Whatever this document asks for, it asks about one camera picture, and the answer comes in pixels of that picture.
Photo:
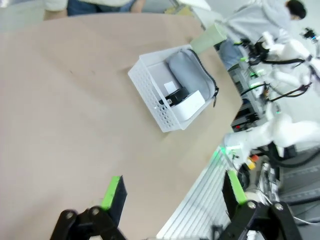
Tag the white perforated plastic basket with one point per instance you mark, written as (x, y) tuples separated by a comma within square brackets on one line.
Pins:
[(147, 90)]

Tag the black computer case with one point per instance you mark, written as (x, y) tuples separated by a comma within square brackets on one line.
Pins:
[(245, 120)]

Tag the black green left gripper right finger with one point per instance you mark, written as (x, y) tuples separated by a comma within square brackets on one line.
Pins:
[(233, 195)]

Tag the long white cardboard box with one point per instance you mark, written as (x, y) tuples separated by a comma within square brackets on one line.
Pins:
[(191, 106)]

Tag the aluminium profile table frame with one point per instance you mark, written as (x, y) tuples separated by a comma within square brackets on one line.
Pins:
[(200, 200)]

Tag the pale green plastic cup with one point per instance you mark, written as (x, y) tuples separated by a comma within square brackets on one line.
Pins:
[(208, 37)]

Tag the yellow red emergency stop button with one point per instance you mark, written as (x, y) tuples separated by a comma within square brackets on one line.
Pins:
[(252, 162)]

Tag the person's right forearm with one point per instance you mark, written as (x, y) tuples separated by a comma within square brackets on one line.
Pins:
[(55, 15)]

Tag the person's left forearm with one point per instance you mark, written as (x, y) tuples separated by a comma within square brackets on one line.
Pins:
[(138, 5)]

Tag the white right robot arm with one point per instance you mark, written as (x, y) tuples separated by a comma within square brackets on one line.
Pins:
[(282, 130)]

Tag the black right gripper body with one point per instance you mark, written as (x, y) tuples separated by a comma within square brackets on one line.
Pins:
[(258, 52)]

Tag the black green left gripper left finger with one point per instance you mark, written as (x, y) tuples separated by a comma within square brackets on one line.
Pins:
[(115, 197)]

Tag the seated person in white shirt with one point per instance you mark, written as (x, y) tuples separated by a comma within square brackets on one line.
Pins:
[(100, 5)]

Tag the grey zippered pouch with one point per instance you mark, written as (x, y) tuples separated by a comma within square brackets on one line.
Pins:
[(187, 70)]

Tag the background person in grey hoodie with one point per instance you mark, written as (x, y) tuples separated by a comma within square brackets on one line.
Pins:
[(255, 17)]

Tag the small black electronic device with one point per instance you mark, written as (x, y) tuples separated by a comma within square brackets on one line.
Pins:
[(178, 96)]

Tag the small white card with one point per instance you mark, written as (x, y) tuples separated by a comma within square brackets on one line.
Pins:
[(170, 86)]

